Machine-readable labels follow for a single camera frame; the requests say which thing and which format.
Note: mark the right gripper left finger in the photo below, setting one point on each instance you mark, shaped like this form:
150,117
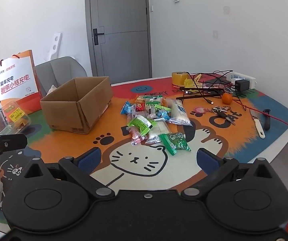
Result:
79,170

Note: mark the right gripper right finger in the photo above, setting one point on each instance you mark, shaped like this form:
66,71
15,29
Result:
216,169

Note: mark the green candy pack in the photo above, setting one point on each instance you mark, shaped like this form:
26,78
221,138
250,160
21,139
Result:
174,142

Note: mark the pink purple jelly pack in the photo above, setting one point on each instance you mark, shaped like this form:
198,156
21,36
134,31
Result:
136,137

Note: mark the long white bread pack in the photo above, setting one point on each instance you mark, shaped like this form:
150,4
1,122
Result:
178,113

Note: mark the white cake bar pack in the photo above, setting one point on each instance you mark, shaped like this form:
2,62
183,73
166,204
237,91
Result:
159,127

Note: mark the green round snack pack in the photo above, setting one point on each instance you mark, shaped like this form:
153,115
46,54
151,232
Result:
142,123

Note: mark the blue triangular snack pack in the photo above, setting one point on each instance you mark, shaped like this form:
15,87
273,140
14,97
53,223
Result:
127,108

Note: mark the red candy bar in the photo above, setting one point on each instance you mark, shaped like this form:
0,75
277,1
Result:
139,106

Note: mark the orange cracker pack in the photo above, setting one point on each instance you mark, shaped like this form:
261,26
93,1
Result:
141,99

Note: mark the green white biscuit pack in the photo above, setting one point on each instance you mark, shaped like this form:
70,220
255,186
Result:
150,103

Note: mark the clear plastic fruit container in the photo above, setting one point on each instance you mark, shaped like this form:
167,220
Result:
13,119

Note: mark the bunch of keys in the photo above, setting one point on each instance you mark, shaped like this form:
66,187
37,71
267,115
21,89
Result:
220,113

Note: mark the brown cardboard box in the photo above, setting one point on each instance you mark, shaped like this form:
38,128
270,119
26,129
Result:
78,104

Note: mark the orange white paper bag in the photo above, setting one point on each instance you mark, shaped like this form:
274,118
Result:
18,82

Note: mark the orange mandarin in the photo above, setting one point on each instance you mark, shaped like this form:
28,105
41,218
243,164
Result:
227,98

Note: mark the cat cartoon table mat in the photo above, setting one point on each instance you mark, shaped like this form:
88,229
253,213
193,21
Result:
151,167

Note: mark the blue green candy packs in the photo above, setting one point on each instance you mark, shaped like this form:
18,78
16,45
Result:
162,112

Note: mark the black metal stand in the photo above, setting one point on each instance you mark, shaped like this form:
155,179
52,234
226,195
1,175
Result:
191,93

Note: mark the polka dot cushion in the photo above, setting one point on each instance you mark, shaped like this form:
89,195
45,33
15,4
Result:
52,88

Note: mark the black power adapter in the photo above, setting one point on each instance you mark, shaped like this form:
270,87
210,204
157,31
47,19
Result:
242,85

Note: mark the yellow plastic wrapper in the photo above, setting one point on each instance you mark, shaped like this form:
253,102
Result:
194,82

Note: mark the white power strip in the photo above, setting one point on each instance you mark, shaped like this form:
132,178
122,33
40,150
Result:
232,77

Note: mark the grey chair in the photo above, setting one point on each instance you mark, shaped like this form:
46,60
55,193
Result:
57,72

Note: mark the yellow tape roll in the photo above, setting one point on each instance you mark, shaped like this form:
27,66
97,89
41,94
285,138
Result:
179,78

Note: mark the white perforated panel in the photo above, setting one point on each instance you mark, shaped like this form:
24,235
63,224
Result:
55,45

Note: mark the grey door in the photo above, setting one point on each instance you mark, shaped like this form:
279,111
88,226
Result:
119,44

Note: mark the pink keychain charm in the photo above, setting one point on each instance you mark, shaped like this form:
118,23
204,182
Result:
199,110

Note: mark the white handled knife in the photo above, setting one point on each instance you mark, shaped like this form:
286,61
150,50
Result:
258,125

